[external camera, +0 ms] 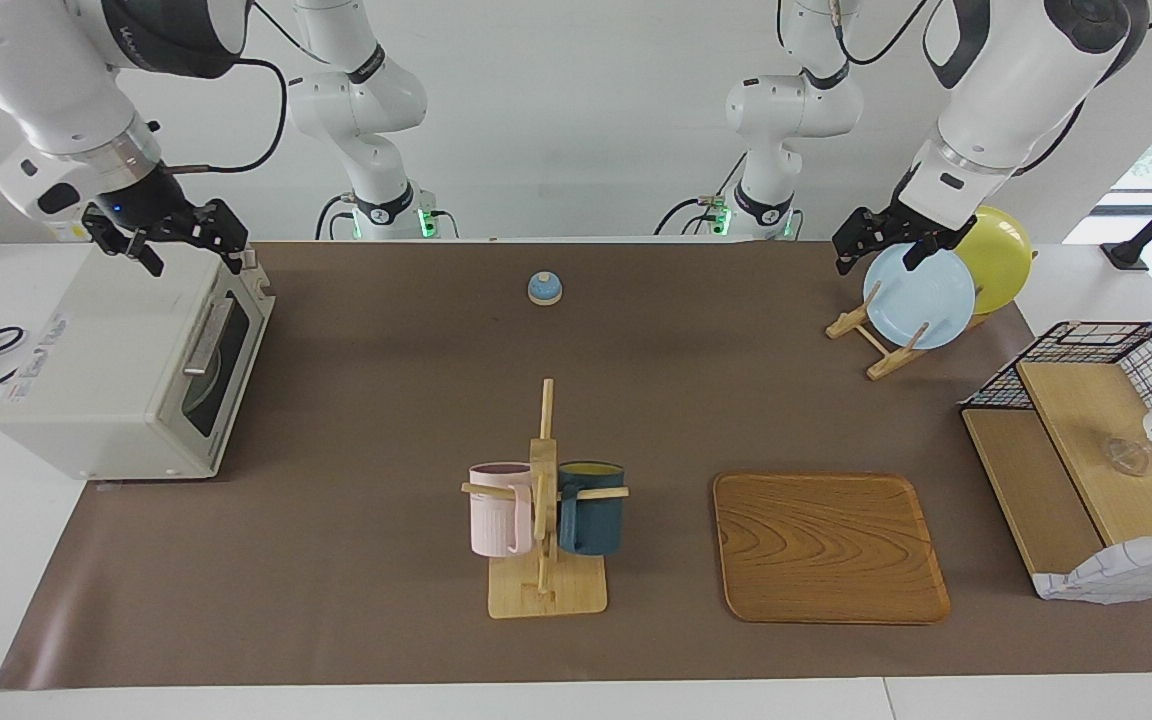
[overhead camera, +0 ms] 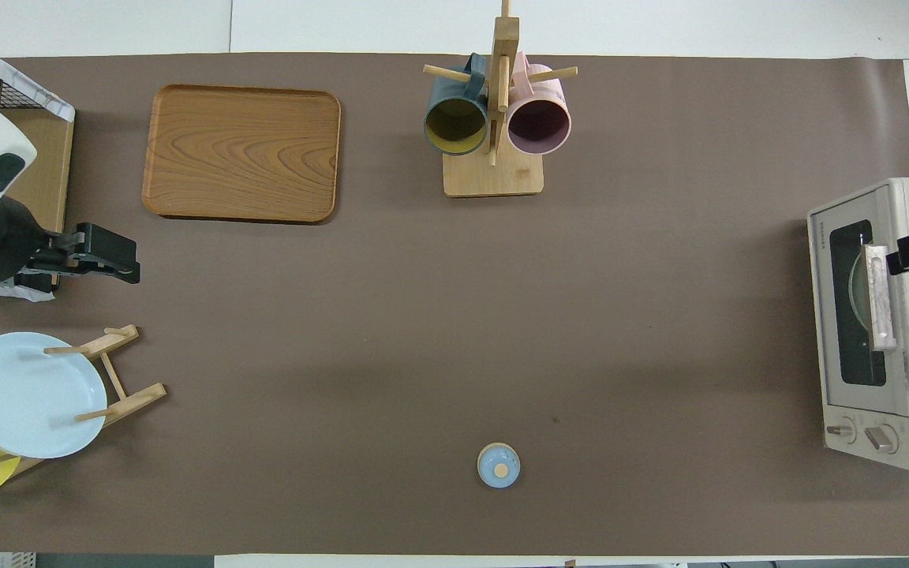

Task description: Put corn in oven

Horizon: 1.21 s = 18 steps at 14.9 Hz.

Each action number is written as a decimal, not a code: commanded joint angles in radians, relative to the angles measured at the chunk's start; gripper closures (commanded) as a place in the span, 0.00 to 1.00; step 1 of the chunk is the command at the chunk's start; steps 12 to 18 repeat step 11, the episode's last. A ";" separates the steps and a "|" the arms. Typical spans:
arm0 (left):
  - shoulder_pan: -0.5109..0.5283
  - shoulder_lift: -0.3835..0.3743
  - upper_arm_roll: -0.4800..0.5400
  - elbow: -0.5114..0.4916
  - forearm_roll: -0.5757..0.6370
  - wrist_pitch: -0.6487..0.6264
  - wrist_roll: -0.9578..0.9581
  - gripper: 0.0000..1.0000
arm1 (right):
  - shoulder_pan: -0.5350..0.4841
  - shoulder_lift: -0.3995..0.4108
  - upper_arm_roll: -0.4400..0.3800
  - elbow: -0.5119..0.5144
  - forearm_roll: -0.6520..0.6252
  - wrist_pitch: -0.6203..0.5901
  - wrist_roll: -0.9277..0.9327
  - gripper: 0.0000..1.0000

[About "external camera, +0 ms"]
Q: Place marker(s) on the beige toaster oven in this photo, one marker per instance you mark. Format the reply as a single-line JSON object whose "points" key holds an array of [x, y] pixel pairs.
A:
{"points": [[96, 340]]}

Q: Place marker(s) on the small blue round lid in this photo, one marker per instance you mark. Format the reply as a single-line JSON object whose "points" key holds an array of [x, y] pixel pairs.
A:
{"points": [[544, 290]]}

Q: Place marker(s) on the brown wooden tray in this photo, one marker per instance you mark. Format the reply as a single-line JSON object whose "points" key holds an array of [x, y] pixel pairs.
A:
{"points": [[826, 550]]}

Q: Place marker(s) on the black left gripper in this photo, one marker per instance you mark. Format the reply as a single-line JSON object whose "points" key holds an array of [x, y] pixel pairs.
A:
{"points": [[921, 222]]}

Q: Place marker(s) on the yellow plate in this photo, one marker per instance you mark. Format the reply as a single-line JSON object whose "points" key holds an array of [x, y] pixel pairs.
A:
{"points": [[1001, 255]]}

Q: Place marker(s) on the small clear glass piece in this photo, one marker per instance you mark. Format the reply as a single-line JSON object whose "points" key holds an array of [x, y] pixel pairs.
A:
{"points": [[1126, 457]]}

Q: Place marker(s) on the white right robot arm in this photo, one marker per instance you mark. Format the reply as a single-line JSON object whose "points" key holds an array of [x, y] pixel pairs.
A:
{"points": [[26, 60]]}

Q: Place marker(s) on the wooden plate rack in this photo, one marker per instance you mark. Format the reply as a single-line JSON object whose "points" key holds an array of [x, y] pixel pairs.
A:
{"points": [[881, 362]]}

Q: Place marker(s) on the wooden mug tree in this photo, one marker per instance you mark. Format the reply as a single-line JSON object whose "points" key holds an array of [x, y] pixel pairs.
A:
{"points": [[546, 590]]}

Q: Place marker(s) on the white checked cloth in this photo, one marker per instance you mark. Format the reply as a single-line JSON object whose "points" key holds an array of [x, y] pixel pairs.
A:
{"points": [[1116, 575]]}

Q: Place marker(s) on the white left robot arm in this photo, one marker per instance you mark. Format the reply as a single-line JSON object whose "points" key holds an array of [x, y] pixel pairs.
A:
{"points": [[1006, 100]]}

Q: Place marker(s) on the glass oven door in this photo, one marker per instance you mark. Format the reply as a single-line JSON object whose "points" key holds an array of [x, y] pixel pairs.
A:
{"points": [[208, 335]]}

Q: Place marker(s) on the brown table mat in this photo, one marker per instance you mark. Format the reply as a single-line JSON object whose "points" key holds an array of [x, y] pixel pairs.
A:
{"points": [[336, 600]]}

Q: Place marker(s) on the pink mug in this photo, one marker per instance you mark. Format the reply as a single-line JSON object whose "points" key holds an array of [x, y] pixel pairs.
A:
{"points": [[498, 515]]}

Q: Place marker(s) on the light blue plate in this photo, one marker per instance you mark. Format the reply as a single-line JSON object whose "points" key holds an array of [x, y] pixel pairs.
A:
{"points": [[926, 300]]}

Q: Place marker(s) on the dark blue mug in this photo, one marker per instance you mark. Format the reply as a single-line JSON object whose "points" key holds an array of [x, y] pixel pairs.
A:
{"points": [[591, 515]]}

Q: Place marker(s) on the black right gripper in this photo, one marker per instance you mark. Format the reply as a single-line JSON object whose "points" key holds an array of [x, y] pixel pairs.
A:
{"points": [[148, 205]]}

